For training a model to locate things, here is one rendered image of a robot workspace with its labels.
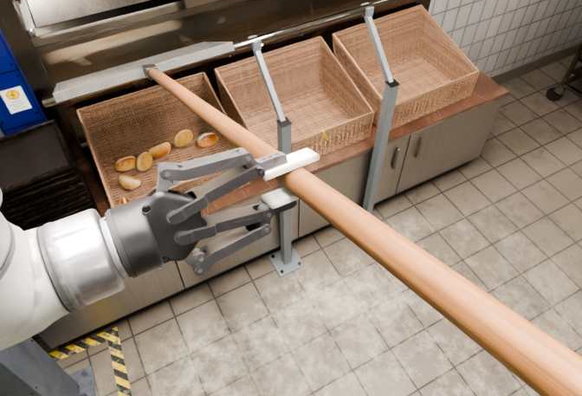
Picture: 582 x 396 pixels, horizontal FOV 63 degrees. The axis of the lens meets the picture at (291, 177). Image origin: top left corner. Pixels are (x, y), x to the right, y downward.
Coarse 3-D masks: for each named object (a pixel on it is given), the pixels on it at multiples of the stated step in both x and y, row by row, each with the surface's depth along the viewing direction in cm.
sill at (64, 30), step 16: (160, 0) 184; (176, 0) 184; (192, 0) 187; (208, 0) 190; (96, 16) 176; (112, 16) 176; (128, 16) 179; (144, 16) 182; (32, 32) 169; (48, 32) 169; (64, 32) 171; (80, 32) 174
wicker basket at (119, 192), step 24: (120, 96) 197; (144, 96) 201; (168, 96) 206; (216, 96) 203; (96, 120) 197; (120, 120) 202; (168, 120) 211; (192, 120) 217; (96, 144) 202; (120, 144) 207; (144, 144) 212; (192, 144) 216; (216, 144) 216; (120, 192) 197; (144, 192) 197
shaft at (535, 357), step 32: (192, 96) 94; (224, 128) 73; (320, 192) 47; (352, 224) 42; (384, 224) 40; (384, 256) 37; (416, 256) 35; (416, 288) 34; (448, 288) 32; (480, 320) 29; (512, 320) 28; (512, 352) 27; (544, 352) 26; (544, 384) 25; (576, 384) 24
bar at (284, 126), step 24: (312, 24) 175; (240, 48) 166; (264, 72) 170; (384, 72) 188; (48, 96) 147; (384, 96) 192; (288, 120) 172; (384, 120) 199; (288, 144) 179; (384, 144) 210; (288, 216) 212; (288, 240) 227; (288, 264) 241
